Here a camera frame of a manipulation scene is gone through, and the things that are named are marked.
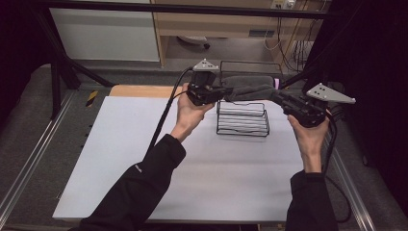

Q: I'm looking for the left hand-held gripper cable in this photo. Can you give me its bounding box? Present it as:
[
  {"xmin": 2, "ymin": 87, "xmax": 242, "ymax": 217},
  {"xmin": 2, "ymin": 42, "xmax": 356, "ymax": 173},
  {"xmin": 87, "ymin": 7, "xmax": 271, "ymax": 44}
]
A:
[{"xmin": 146, "ymin": 66, "xmax": 194, "ymax": 154}]

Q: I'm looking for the yellow black striped tape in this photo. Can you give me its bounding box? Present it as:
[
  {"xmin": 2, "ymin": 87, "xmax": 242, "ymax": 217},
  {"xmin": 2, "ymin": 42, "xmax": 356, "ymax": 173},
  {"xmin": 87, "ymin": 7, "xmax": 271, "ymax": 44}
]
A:
[{"xmin": 85, "ymin": 90, "xmax": 99, "ymax": 108}]

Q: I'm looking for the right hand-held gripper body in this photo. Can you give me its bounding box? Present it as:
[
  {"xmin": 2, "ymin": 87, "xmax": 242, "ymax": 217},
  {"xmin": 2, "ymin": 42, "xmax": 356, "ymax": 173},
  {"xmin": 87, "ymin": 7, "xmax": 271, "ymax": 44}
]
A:
[{"xmin": 281, "ymin": 82, "xmax": 357, "ymax": 129}]

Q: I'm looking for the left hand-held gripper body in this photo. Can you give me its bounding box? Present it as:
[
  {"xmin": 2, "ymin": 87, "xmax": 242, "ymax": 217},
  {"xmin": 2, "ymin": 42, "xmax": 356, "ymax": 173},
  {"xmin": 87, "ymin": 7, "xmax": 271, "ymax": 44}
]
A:
[{"xmin": 186, "ymin": 58, "xmax": 226, "ymax": 107}]

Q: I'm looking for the white power strip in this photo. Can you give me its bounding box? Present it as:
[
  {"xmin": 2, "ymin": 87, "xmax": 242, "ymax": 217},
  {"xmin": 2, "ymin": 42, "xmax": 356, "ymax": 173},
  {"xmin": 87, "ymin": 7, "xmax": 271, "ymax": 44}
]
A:
[{"xmin": 270, "ymin": 0, "xmax": 296, "ymax": 11}]

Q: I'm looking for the gray device with black wheel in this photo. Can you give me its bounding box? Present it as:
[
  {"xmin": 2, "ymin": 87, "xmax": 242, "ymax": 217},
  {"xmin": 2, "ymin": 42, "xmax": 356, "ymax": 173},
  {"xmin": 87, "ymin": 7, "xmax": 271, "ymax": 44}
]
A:
[{"xmin": 176, "ymin": 35, "xmax": 212, "ymax": 50}]

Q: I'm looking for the white cabinet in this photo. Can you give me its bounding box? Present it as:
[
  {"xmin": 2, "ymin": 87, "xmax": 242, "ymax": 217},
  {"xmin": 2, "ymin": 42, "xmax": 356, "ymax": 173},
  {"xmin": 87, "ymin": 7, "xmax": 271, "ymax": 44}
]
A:
[{"xmin": 49, "ymin": 8, "xmax": 161, "ymax": 63}]

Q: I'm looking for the black curtain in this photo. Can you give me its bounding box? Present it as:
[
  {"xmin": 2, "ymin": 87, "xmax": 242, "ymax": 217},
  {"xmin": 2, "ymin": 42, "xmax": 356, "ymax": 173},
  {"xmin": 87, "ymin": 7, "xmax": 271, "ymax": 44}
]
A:
[{"xmin": 316, "ymin": 0, "xmax": 408, "ymax": 219}]

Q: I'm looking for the wooden desk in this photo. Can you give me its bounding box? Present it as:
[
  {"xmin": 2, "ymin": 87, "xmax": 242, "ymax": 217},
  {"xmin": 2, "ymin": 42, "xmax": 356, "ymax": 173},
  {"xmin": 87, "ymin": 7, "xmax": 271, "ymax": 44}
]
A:
[{"xmin": 149, "ymin": 0, "xmax": 325, "ymax": 67}]

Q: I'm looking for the black metal frame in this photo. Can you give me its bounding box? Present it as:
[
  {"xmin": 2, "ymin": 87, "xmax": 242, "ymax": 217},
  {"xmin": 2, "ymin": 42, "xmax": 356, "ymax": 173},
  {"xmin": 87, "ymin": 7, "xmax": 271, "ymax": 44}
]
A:
[{"xmin": 32, "ymin": 0, "xmax": 336, "ymax": 120}]

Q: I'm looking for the gray towel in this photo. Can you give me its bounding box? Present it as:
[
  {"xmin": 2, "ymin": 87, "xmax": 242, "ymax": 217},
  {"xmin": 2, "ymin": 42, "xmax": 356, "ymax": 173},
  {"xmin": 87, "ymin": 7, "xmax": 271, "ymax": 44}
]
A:
[{"xmin": 220, "ymin": 75, "xmax": 281, "ymax": 103}]

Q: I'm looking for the bundle of cables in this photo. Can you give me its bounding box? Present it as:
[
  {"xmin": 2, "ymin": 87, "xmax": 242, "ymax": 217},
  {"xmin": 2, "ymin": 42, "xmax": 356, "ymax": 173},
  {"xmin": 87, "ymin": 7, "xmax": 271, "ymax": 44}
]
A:
[{"xmin": 263, "ymin": 15, "xmax": 319, "ymax": 73}]

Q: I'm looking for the hand-held gripper cable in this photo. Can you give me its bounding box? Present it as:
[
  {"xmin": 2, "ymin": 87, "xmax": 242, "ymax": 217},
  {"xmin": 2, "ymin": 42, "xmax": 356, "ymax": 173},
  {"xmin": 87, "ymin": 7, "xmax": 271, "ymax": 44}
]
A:
[
  {"xmin": 146, "ymin": 66, "xmax": 194, "ymax": 154},
  {"xmin": 321, "ymin": 105, "xmax": 353, "ymax": 224}
]

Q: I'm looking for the person's left hand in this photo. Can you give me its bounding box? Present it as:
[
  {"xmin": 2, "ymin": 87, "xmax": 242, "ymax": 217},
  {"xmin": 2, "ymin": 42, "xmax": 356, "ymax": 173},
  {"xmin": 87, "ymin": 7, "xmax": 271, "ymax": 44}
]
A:
[{"xmin": 169, "ymin": 83, "xmax": 216, "ymax": 144}]

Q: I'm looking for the aluminium rail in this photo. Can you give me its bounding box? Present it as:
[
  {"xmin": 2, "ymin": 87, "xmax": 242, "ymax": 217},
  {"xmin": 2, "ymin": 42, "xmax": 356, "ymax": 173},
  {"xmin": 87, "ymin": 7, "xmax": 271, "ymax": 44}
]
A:
[
  {"xmin": 0, "ymin": 90, "xmax": 77, "ymax": 219},
  {"xmin": 322, "ymin": 134, "xmax": 377, "ymax": 231}
]

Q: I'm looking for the person's right hand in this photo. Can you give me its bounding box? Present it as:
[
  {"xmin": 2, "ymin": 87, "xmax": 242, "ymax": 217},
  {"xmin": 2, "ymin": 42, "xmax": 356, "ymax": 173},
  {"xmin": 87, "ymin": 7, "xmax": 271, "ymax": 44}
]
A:
[{"xmin": 287, "ymin": 111, "xmax": 332, "ymax": 174}]

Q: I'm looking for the black wire rack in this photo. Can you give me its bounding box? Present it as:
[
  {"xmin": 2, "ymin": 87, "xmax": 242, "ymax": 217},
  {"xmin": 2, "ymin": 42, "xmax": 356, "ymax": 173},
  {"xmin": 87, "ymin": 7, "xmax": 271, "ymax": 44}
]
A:
[{"xmin": 216, "ymin": 60, "xmax": 284, "ymax": 139}]

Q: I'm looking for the right hand-held gripper cable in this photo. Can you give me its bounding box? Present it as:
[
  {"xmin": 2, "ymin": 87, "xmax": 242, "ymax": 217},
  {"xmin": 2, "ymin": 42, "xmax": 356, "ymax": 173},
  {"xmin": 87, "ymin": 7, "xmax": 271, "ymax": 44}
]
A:
[{"xmin": 321, "ymin": 105, "xmax": 353, "ymax": 224}]

